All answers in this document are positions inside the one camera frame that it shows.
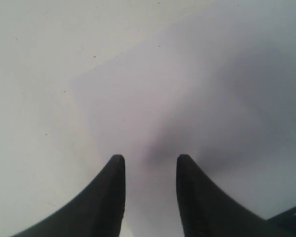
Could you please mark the black paintbrush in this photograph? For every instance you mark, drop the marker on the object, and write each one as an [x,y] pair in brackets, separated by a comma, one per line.
[283,216]

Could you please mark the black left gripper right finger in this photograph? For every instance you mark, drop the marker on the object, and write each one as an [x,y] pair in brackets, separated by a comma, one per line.
[206,211]

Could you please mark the white paper with square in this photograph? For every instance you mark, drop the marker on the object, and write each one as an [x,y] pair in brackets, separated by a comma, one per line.
[219,85]

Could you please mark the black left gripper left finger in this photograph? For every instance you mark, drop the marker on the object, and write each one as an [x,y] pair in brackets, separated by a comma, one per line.
[97,211]

